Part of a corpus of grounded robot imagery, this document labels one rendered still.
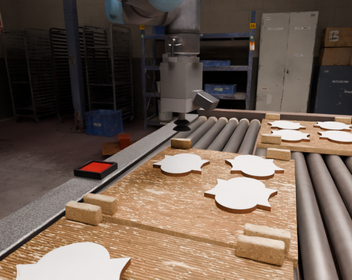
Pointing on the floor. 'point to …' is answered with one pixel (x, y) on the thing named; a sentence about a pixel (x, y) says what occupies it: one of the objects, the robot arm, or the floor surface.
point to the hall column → (75, 64)
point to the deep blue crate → (104, 123)
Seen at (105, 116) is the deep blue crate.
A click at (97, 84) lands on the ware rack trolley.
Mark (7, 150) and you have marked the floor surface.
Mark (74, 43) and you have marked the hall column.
